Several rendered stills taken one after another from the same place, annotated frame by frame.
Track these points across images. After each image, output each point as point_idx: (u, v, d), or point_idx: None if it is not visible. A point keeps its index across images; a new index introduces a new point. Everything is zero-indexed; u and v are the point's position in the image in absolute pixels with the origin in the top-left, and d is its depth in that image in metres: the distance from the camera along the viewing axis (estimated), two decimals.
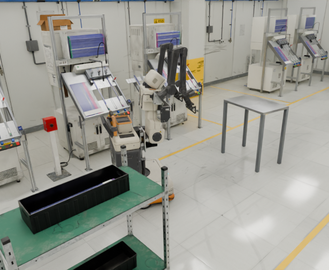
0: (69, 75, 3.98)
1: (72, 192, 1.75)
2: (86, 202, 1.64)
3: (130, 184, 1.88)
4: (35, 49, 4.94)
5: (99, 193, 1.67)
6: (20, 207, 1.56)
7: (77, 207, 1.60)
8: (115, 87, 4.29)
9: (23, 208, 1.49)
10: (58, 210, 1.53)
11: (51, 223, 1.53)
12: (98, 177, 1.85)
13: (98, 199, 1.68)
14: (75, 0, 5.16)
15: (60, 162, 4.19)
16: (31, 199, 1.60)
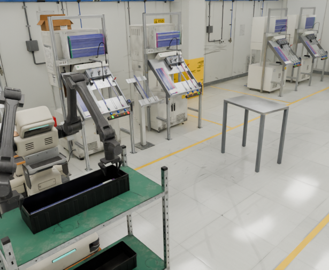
0: None
1: (72, 192, 1.75)
2: (86, 202, 1.64)
3: (130, 184, 1.88)
4: (35, 49, 4.94)
5: (99, 193, 1.67)
6: None
7: (77, 207, 1.60)
8: (115, 87, 4.29)
9: (23, 208, 1.49)
10: (58, 210, 1.53)
11: (51, 223, 1.53)
12: (98, 177, 1.85)
13: (98, 199, 1.68)
14: (75, 0, 5.16)
15: None
16: (31, 199, 1.60)
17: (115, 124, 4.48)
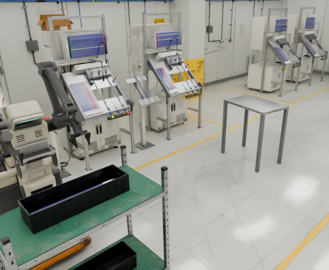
0: (69, 75, 3.98)
1: (72, 192, 1.75)
2: (86, 202, 1.64)
3: (130, 184, 1.88)
4: (35, 49, 4.94)
5: (99, 193, 1.67)
6: (20, 207, 1.56)
7: (77, 207, 1.60)
8: (115, 87, 4.29)
9: (23, 208, 1.49)
10: (58, 210, 1.53)
11: (51, 223, 1.53)
12: (98, 177, 1.85)
13: (98, 199, 1.68)
14: (75, 0, 5.16)
15: (60, 162, 4.19)
16: (31, 199, 1.60)
17: (115, 124, 4.48)
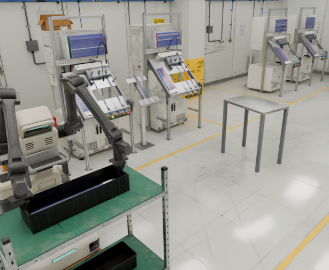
0: (69, 75, 3.98)
1: (72, 192, 1.75)
2: (86, 202, 1.64)
3: (130, 184, 1.88)
4: (35, 49, 4.94)
5: (99, 193, 1.67)
6: (20, 207, 1.56)
7: (77, 207, 1.60)
8: (115, 87, 4.29)
9: (23, 208, 1.49)
10: (58, 210, 1.53)
11: (51, 223, 1.53)
12: (98, 177, 1.85)
13: (98, 199, 1.68)
14: (75, 0, 5.16)
15: None
16: (31, 199, 1.60)
17: (115, 124, 4.48)
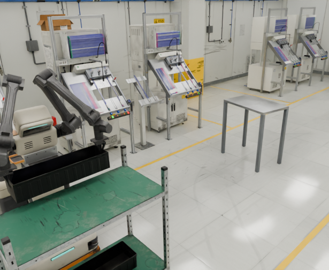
0: (69, 75, 3.98)
1: (55, 169, 1.88)
2: (68, 177, 1.76)
3: (130, 184, 1.88)
4: (35, 49, 4.94)
5: (79, 168, 1.80)
6: (5, 180, 1.68)
7: (59, 180, 1.73)
8: (115, 87, 4.29)
9: (8, 180, 1.62)
10: (40, 182, 1.66)
11: (33, 194, 1.65)
12: (80, 156, 1.97)
13: (79, 174, 1.81)
14: (75, 0, 5.16)
15: None
16: (16, 173, 1.73)
17: (115, 124, 4.48)
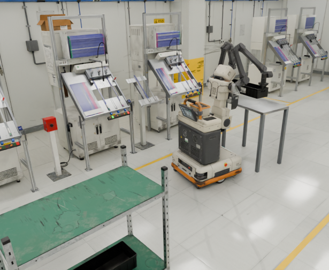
0: (69, 75, 3.98)
1: (239, 90, 3.73)
2: None
3: (130, 184, 1.88)
4: (35, 49, 4.94)
5: (245, 84, 3.86)
6: (258, 92, 3.49)
7: None
8: (115, 87, 4.29)
9: (264, 88, 3.51)
10: (259, 88, 3.67)
11: None
12: None
13: None
14: (75, 0, 5.16)
15: (60, 162, 4.19)
16: (253, 90, 3.53)
17: (115, 124, 4.48)
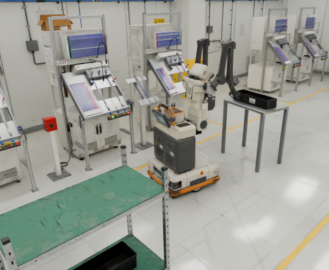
0: (69, 75, 3.98)
1: (249, 101, 3.87)
2: (258, 98, 3.95)
3: (130, 184, 1.88)
4: (35, 49, 4.94)
5: (254, 95, 4.00)
6: (267, 103, 3.63)
7: (261, 99, 3.91)
8: (115, 87, 4.29)
9: (272, 99, 3.65)
10: (268, 99, 3.81)
11: None
12: (239, 96, 4.00)
13: None
14: (75, 0, 5.16)
15: (60, 162, 4.19)
16: (262, 100, 3.67)
17: (115, 124, 4.48)
